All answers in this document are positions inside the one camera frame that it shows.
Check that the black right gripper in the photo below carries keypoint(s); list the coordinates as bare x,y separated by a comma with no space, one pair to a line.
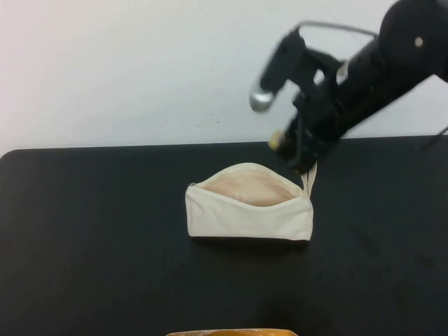
320,117

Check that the yellow eraser with barcode label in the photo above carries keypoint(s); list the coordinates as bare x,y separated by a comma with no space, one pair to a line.
276,140

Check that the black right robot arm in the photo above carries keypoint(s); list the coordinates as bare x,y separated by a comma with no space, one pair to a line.
388,63

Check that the cream canvas pencil case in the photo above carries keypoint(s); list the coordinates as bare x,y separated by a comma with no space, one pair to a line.
245,222

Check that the yellow cardboard box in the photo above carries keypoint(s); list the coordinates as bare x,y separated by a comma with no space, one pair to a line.
231,328

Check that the black wrist camera silver lens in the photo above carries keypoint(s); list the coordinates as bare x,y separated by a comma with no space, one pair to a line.
280,66

